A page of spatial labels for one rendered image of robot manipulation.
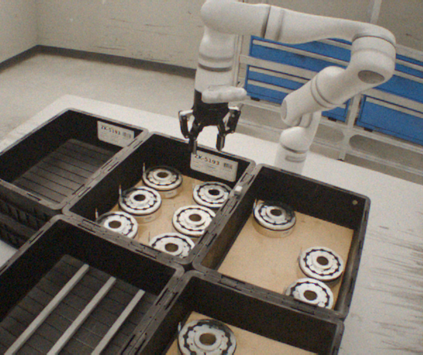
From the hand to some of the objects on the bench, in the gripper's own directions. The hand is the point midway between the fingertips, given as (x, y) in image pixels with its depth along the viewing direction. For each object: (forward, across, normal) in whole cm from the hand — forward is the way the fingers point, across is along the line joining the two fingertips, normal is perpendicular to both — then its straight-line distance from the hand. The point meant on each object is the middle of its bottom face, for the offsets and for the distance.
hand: (206, 145), depth 96 cm
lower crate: (+30, +31, -18) cm, 47 cm away
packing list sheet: (+30, +57, -51) cm, 82 cm away
